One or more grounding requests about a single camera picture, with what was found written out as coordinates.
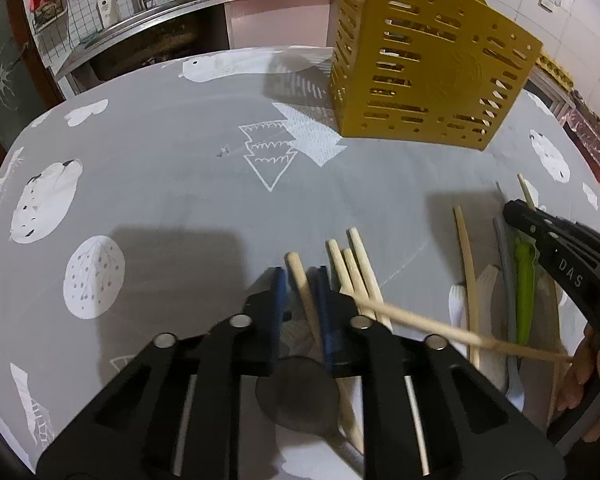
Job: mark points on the curved beige chopstick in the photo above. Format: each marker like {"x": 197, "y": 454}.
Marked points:
{"x": 469, "y": 271}

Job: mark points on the yellow egg tray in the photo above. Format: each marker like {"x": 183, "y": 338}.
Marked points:
{"x": 557, "y": 72}

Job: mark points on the long diagonal wooden chopstick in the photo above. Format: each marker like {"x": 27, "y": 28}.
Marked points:
{"x": 483, "y": 342}

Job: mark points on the grey plastic spoon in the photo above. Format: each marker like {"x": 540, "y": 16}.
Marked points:
{"x": 515, "y": 388}

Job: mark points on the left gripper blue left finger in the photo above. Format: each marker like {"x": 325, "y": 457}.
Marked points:
{"x": 278, "y": 291}

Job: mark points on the yellow perforated utensil holder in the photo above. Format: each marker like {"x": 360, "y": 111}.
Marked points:
{"x": 436, "y": 71}

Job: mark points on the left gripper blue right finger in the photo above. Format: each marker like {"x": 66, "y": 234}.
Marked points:
{"x": 326, "y": 311}

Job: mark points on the kitchen counter with cabinets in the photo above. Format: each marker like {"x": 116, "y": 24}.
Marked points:
{"x": 187, "y": 27}

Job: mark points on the wire wall grid rack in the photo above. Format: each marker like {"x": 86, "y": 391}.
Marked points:
{"x": 62, "y": 25}

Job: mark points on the green plastic utensil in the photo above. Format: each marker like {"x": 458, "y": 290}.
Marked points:
{"x": 525, "y": 258}

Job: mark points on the white detergent bottle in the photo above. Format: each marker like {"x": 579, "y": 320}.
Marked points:
{"x": 109, "y": 12}

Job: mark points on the dark glass door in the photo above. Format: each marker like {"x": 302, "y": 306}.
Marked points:
{"x": 27, "y": 87}

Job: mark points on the grey patterned tablecloth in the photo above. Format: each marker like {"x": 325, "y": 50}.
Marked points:
{"x": 156, "y": 203}

